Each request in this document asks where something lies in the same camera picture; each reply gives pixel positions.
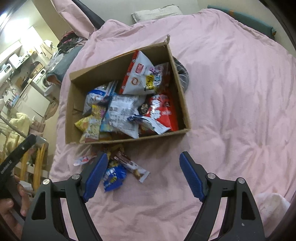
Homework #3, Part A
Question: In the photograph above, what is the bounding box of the white kitchen cabinet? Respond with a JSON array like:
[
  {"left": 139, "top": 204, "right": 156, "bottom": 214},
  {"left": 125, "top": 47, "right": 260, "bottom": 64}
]
[{"left": 14, "top": 84, "right": 50, "bottom": 122}]

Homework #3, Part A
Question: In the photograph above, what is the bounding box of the light blue snack bag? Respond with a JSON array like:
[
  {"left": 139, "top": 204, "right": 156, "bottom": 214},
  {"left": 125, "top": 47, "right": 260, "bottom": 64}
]
[{"left": 100, "top": 95, "right": 146, "bottom": 138}]

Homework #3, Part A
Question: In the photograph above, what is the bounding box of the yellow towel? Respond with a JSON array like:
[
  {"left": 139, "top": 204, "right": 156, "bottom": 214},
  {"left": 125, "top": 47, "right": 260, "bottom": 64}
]
[{"left": 6, "top": 113, "right": 31, "bottom": 155}]

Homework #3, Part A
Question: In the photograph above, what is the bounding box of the yellow brown snack packet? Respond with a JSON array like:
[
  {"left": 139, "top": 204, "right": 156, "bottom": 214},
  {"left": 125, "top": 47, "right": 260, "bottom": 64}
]
[{"left": 104, "top": 144, "right": 124, "bottom": 168}]

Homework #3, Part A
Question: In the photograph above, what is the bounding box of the white pillow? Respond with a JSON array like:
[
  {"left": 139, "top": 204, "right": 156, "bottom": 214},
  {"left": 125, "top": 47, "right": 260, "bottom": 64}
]
[{"left": 132, "top": 4, "right": 183, "bottom": 23}]

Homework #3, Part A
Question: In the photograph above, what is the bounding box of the brown cardboard box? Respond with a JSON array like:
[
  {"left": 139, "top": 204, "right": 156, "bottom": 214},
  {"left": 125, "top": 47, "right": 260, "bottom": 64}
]
[{"left": 65, "top": 41, "right": 190, "bottom": 144}]

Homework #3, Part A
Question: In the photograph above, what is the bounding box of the pink white snack packet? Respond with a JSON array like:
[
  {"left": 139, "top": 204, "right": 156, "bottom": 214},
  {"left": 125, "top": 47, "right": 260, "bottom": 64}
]
[{"left": 73, "top": 154, "right": 97, "bottom": 166}]

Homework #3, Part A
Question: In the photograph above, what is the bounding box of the white washing machine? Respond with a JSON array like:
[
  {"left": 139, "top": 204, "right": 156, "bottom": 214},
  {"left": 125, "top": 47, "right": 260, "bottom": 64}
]
[{"left": 30, "top": 68, "right": 52, "bottom": 95}]

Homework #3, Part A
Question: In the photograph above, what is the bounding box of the teal bed bumper cushion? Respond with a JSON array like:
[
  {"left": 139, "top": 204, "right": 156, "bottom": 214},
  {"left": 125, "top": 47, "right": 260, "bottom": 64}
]
[{"left": 207, "top": 5, "right": 276, "bottom": 40}]

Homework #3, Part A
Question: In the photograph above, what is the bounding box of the yellow snack bag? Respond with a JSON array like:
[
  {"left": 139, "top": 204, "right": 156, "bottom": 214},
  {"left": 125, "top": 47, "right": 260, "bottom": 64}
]
[{"left": 74, "top": 115, "right": 102, "bottom": 143}]

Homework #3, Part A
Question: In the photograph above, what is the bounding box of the white red snack bag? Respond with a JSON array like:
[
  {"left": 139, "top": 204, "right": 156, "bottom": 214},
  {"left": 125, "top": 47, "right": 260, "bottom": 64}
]
[{"left": 119, "top": 50, "right": 169, "bottom": 95}]

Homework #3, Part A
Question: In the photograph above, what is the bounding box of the pink hanging sheet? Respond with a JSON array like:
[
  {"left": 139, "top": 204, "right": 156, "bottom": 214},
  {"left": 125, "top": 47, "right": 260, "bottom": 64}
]
[{"left": 51, "top": 0, "right": 96, "bottom": 39}]

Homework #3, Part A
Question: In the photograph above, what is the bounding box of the white blue snack packet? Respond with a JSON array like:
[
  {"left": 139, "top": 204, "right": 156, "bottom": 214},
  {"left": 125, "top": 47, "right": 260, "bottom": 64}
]
[{"left": 127, "top": 114, "right": 171, "bottom": 135}]

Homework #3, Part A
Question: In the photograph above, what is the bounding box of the colourful small candy packet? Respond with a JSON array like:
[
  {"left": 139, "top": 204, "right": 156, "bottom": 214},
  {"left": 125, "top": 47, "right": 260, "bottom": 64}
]
[{"left": 75, "top": 104, "right": 106, "bottom": 143}]

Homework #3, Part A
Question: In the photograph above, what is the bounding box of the pile of clothes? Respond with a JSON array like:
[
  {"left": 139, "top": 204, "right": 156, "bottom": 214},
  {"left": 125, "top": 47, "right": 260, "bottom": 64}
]
[{"left": 57, "top": 31, "right": 87, "bottom": 54}]

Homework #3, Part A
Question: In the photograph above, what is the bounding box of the grey blue folded blanket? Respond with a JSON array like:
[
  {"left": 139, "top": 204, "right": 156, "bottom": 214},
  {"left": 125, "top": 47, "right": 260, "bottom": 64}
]
[{"left": 46, "top": 45, "right": 83, "bottom": 85}]

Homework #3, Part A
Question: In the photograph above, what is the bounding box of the blue white snack bag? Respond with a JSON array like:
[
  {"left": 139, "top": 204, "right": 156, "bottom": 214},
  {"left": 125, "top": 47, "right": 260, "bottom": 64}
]
[{"left": 83, "top": 80, "right": 118, "bottom": 115}]

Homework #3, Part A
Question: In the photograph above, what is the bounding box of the dark blue snack packet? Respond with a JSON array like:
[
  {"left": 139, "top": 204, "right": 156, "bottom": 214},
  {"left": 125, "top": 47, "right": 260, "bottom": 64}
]
[{"left": 102, "top": 164, "right": 127, "bottom": 192}]

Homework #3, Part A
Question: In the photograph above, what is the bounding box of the brown white snack bar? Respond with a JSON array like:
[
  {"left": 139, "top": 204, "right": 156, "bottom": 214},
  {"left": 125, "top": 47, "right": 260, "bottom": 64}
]
[{"left": 115, "top": 151, "right": 150, "bottom": 183}]

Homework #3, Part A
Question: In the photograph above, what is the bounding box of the person's left hand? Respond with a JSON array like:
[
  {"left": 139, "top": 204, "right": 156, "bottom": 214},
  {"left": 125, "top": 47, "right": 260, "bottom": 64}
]
[{"left": 0, "top": 176, "right": 32, "bottom": 239}]

